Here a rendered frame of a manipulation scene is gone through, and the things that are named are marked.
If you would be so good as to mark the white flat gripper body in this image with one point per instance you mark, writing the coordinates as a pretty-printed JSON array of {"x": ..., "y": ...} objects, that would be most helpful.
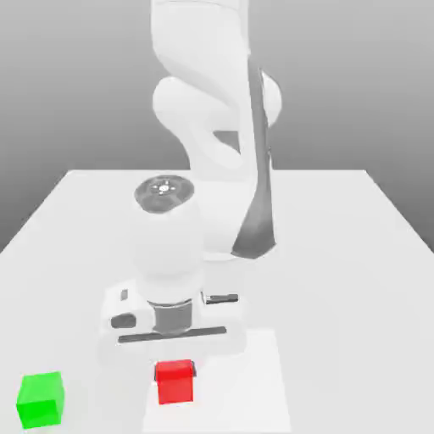
[{"x": 169, "y": 346}]

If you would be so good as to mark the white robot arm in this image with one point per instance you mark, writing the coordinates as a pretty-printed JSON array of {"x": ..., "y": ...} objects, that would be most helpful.
[{"x": 200, "y": 112}]

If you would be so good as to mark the small red cube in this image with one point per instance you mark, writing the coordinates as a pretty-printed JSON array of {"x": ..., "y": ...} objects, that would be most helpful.
[{"x": 174, "y": 385}]

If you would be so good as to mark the small green cube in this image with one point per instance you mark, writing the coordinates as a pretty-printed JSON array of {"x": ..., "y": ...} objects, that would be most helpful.
[{"x": 39, "y": 400}]

